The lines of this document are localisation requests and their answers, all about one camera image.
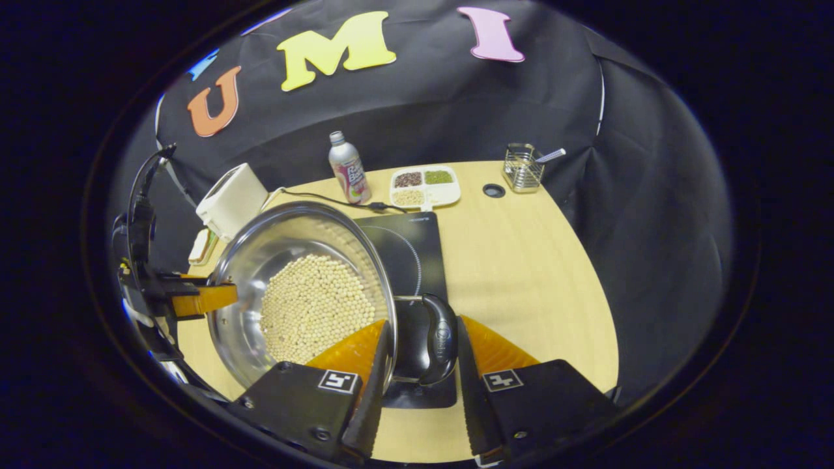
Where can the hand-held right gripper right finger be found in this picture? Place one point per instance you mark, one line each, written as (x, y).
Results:
(470, 397)

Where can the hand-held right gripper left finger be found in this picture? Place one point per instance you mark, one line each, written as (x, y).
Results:
(373, 410)

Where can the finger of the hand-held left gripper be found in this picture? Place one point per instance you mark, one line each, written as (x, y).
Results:
(205, 301)
(186, 280)

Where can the pile of yellow soybeans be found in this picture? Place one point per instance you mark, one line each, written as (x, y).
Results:
(313, 306)

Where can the black induction cooktop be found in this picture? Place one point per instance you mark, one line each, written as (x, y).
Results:
(417, 254)

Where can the toast sandwich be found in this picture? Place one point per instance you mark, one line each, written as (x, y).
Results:
(203, 246)

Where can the white toaster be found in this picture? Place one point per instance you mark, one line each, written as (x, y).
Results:
(231, 198)

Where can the silver drink bottle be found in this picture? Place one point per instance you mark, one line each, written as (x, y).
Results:
(348, 172)

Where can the white divided tray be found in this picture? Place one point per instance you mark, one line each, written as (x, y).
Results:
(446, 193)

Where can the black round table grommet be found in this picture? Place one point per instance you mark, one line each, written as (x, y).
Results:
(494, 190)

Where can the small pile of pale beans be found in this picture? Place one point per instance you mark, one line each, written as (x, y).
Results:
(408, 197)

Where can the pile of green beans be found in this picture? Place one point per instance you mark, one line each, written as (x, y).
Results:
(438, 177)

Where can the pile of dark red beans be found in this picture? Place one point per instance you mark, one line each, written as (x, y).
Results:
(408, 179)

